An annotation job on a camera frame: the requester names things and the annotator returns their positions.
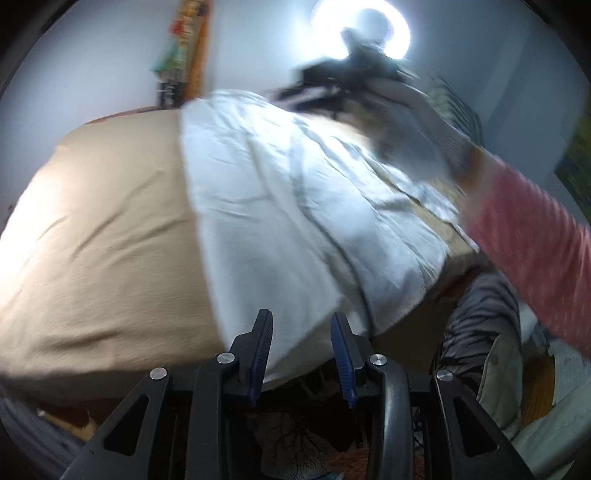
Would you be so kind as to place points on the right hand in white glove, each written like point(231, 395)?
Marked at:
point(406, 132)

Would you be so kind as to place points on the beige bed blanket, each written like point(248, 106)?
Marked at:
point(101, 276)

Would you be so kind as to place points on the white cotton garment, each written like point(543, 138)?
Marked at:
point(296, 216)

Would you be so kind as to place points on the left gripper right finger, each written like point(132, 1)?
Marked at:
point(351, 354)

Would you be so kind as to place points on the green striped pillow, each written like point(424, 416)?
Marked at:
point(455, 110)

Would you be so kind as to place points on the folded tripod with colourful cloth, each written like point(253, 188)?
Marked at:
point(180, 68)

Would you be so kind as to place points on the white ring light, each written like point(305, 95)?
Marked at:
point(373, 22)

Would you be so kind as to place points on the grey pleated skirt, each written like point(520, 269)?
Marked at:
point(486, 312)

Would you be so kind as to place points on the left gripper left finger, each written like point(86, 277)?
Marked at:
point(252, 350)

